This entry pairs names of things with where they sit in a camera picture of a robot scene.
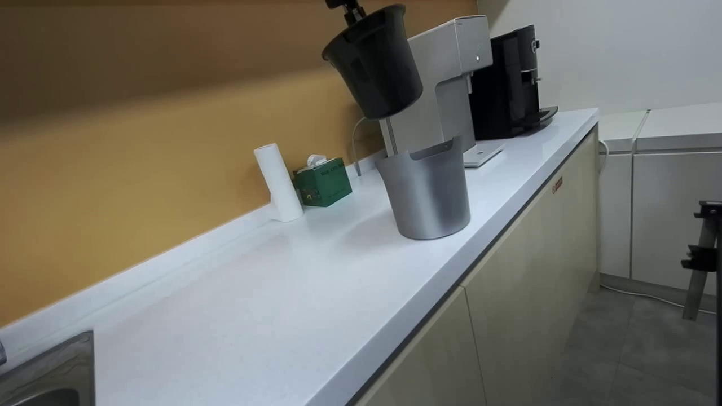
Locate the narrow beige cabinet door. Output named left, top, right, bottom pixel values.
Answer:
left=356, top=289, right=488, bottom=406

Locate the wide beige cabinet door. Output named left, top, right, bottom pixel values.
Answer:
left=460, top=130, right=605, bottom=406

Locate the steel sink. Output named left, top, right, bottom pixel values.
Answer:
left=0, top=330, right=98, bottom=406

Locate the white power cable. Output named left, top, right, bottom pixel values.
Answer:
left=347, top=112, right=383, bottom=178

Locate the green tissue box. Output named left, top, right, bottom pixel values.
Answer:
left=291, top=158, right=354, bottom=210

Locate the black tripod stand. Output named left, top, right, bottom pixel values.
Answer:
left=679, top=199, right=722, bottom=324

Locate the silver metal bin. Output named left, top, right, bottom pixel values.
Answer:
left=373, top=136, right=473, bottom=243

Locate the white coffee machine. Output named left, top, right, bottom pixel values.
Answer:
left=364, top=13, right=506, bottom=170

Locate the black coffee machine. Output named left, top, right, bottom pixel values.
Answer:
left=472, top=24, right=559, bottom=142

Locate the wide white cabinet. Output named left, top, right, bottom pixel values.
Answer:
left=630, top=99, right=722, bottom=296

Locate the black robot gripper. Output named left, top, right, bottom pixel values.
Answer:
left=322, top=0, right=371, bottom=25

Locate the narrow white cabinet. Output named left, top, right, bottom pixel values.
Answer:
left=595, top=109, right=653, bottom=280

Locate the black round cup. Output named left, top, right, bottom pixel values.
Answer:
left=320, top=3, right=425, bottom=122

